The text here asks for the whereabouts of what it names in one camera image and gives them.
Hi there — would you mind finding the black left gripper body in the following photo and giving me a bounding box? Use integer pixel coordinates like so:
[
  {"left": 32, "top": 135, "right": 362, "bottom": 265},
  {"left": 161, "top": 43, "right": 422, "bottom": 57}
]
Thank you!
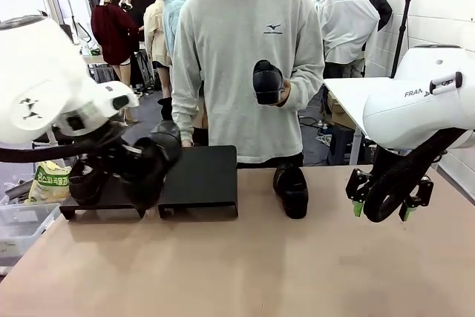
[{"left": 87, "top": 131, "right": 144, "bottom": 180}]

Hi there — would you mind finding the black leather shoe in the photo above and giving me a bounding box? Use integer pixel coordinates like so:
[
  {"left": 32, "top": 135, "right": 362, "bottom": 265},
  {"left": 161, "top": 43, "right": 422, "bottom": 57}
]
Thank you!
[
  {"left": 68, "top": 159, "right": 105, "bottom": 206},
  {"left": 122, "top": 120, "right": 183, "bottom": 211},
  {"left": 252, "top": 59, "right": 286, "bottom": 105},
  {"left": 273, "top": 162, "right": 309, "bottom": 220}
]

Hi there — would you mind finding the person right forearm grey sleeve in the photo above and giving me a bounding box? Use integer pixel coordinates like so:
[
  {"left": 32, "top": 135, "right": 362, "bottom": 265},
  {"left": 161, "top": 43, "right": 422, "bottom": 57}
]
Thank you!
[{"left": 171, "top": 82, "right": 203, "bottom": 147}]

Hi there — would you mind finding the person left forearm grey sleeve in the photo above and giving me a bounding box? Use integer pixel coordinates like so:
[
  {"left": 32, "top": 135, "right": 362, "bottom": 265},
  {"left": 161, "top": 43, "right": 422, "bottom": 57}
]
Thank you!
[{"left": 284, "top": 68, "right": 326, "bottom": 112}]

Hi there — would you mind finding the black metal shoe stand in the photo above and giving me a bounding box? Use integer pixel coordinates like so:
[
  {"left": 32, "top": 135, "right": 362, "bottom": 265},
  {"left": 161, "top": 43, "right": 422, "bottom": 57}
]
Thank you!
[
  {"left": 59, "top": 163, "right": 148, "bottom": 220},
  {"left": 158, "top": 145, "right": 239, "bottom": 219}
]

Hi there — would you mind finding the black tripod stand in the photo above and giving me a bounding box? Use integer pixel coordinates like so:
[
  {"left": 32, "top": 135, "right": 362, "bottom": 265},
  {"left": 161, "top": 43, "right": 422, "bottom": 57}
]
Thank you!
[{"left": 389, "top": 0, "right": 415, "bottom": 79}]

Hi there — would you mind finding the person left hand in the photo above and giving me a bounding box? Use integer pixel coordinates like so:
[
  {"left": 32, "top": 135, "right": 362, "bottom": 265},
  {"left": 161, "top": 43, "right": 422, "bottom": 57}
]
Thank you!
[{"left": 276, "top": 82, "right": 294, "bottom": 108}]

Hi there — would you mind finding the black case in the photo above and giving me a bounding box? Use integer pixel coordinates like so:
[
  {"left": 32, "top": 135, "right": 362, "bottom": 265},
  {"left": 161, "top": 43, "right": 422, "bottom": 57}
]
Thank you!
[{"left": 328, "top": 127, "right": 359, "bottom": 166}]

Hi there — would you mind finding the black boots pair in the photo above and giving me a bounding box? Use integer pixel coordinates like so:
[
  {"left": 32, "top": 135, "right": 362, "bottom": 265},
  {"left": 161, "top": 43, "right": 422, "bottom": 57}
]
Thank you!
[{"left": 157, "top": 97, "right": 175, "bottom": 122}]

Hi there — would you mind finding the green yellow snack bag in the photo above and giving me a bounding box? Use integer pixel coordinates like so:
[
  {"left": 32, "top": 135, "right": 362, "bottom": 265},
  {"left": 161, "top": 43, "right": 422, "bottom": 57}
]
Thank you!
[{"left": 24, "top": 160, "right": 72, "bottom": 205}]

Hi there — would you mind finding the brown cardboard box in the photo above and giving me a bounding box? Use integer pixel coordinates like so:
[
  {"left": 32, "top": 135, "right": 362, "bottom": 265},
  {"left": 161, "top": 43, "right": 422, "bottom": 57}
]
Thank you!
[{"left": 326, "top": 90, "right": 357, "bottom": 128}]

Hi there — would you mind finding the clear plastic bin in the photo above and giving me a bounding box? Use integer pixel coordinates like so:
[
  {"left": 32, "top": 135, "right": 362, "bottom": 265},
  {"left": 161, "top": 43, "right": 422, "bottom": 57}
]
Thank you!
[{"left": 0, "top": 201, "right": 62, "bottom": 258}]

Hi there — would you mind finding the mannequin in dark red sweater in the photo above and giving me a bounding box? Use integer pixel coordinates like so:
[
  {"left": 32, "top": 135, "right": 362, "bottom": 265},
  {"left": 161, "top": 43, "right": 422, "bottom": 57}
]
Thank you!
[{"left": 91, "top": 0, "right": 144, "bottom": 125}]

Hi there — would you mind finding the mannequin in cream jacket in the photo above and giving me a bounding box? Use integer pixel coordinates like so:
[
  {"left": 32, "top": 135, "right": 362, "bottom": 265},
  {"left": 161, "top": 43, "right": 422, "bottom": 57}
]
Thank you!
[{"left": 142, "top": 0, "right": 174, "bottom": 99}]

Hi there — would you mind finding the mannequin in light blue fleece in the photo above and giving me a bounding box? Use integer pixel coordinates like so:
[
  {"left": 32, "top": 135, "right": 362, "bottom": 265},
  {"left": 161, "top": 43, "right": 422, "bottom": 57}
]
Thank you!
[{"left": 162, "top": 0, "right": 189, "bottom": 69}]

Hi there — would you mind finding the person in grey sweatshirt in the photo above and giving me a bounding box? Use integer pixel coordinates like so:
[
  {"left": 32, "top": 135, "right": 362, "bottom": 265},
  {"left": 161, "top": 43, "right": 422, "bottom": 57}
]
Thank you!
[{"left": 171, "top": 0, "right": 327, "bottom": 169}]

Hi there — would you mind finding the mannequin in white shirt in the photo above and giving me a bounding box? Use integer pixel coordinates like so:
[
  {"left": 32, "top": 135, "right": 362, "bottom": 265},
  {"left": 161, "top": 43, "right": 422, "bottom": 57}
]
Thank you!
[{"left": 318, "top": 0, "right": 381, "bottom": 79}]

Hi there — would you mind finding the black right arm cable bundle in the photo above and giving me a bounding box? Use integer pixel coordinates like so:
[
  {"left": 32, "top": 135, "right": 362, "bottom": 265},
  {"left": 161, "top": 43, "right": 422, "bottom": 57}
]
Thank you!
[{"left": 363, "top": 127, "right": 465, "bottom": 223}]

